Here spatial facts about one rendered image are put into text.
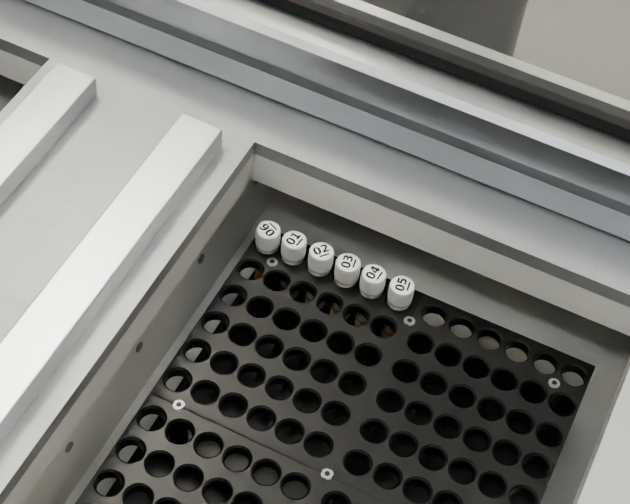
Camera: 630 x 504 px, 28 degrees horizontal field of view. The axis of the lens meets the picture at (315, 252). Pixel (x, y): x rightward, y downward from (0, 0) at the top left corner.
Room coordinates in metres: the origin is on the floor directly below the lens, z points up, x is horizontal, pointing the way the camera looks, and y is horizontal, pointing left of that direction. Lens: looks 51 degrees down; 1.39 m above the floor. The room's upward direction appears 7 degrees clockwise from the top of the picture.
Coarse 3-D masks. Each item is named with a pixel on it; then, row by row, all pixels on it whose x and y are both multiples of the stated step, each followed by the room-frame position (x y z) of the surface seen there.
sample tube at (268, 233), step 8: (264, 224) 0.39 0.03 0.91; (272, 224) 0.39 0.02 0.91; (256, 232) 0.39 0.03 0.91; (264, 232) 0.39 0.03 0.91; (272, 232) 0.39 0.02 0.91; (280, 232) 0.39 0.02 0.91; (256, 240) 0.39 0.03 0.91; (264, 240) 0.38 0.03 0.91; (272, 240) 0.38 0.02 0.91; (264, 248) 0.38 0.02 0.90; (272, 248) 0.38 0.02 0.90; (256, 272) 0.38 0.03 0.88
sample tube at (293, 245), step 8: (288, 232) 0.39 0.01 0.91; (296, 232) 0.39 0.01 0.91; (288, 240) 0.38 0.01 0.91; (296, 240) 0.38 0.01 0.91; (304, 240) 0.38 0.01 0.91; (288, 248) 0.38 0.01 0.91; (296, 248) 0.38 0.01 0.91; (304, 248) 0.38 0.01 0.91; (288, 256) 0.38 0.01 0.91; (296, 256) 0.38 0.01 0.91; (304, 256) 0.38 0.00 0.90; (296, 264) 0.38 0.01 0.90; (280, 280) 0.38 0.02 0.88; (280, 288) 0.38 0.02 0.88; (296, 296) 0.38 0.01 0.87
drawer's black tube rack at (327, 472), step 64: (256, 256) 0.38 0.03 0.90; (256, 320) 0.34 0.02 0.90; (320, 320) 0.35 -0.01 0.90; (384, 320) 0.35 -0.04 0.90; (192, 384) 0.30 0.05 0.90; (256, 384) 0.33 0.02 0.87; (320, 384) 0.31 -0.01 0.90; (384, 384) 0.31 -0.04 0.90; (448, 384) 0.32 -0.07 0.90; (512, 384) 0.35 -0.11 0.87; (192, 448) 0.27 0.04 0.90; (256, 448) 0.27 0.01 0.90; (320, 448) 0.30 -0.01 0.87; (384, 448) 0.28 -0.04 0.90; (448, 448) 0.29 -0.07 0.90; (512, 448) 0.29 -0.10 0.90
